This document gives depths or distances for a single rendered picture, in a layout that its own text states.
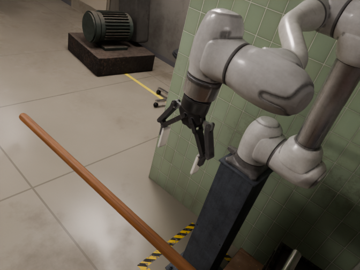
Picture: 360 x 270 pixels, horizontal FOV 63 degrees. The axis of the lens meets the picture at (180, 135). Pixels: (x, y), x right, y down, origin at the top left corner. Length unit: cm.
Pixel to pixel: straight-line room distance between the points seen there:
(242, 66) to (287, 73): 9
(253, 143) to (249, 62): 81
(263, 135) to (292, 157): 16
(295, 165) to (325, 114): 25
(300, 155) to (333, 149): 53
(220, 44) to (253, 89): 12
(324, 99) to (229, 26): 62
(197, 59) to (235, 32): 10
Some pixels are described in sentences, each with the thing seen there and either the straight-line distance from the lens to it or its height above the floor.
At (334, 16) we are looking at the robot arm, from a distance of 110.
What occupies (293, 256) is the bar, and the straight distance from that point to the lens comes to 100.
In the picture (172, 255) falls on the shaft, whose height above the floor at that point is 120.
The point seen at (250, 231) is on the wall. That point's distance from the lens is 232.
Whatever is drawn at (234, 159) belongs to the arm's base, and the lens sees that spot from 149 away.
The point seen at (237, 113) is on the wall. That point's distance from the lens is 194.
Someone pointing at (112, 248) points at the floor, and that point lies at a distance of 224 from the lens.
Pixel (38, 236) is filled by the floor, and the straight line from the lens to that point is 231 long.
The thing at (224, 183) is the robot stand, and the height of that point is 89.
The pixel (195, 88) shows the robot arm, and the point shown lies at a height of 158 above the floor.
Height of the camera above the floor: 187
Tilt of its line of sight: 34 degrees down
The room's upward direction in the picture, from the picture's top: 16 degrees clockwise
